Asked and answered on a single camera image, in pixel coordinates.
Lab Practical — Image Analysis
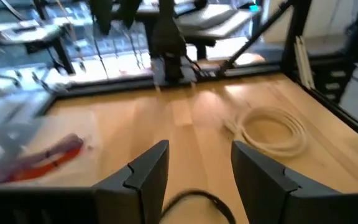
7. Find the cream USB cable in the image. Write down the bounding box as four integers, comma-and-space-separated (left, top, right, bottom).
224, 106, 309, 158

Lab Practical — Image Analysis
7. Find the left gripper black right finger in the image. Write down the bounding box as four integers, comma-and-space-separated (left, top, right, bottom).
231, 140, 301, 224

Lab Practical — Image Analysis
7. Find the red orange object in bag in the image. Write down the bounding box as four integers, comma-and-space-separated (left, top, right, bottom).
0, 133, 85, 184

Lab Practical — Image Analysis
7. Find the red coiled USB cable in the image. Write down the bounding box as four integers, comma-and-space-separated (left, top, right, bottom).
9, 146, 83, 184

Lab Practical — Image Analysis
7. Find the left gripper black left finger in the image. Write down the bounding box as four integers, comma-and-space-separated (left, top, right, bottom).
92, 139, 170, 224

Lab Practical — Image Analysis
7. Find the black drawer cabinet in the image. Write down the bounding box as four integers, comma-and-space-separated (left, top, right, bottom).
311, 58, 358, 105

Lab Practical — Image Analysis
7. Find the black aluminium table frame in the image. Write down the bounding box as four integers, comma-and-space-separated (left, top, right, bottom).
39, 0, 358, 149

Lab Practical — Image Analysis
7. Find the grey desk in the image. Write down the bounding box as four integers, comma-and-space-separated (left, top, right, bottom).
0, 9, 76, 75

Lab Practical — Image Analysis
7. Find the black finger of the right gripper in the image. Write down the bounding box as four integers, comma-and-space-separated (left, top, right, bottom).
119, 0, 143, 29
89, 0, 114, 35

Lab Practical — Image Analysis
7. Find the black USB cable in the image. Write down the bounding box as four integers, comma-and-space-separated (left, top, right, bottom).
159, 189, 237, 224

